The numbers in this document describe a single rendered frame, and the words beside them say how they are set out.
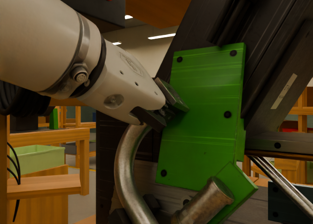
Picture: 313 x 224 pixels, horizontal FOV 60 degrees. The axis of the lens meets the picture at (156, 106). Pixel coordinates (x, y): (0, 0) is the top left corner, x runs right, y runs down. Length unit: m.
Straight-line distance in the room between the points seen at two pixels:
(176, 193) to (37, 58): 0.28
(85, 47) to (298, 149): 0.35
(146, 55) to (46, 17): 11.14
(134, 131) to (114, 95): 0.14
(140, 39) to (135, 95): 11.38
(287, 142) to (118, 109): 0.29
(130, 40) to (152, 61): 1.47
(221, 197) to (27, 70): 0.23
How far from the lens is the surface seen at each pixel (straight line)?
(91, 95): 0.26
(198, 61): 0.42
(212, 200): 0.33
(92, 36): 0.25
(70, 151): 5.70
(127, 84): 0.27
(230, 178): 0.36
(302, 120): 3.73
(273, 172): 0.52
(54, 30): 0.23
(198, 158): 0.38
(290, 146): 0.47
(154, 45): 11.22
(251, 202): 0.90
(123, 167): 0.41
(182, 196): 0.41
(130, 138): 0.41
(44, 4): 0.23
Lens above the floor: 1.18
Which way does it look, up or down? level
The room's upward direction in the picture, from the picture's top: straight up
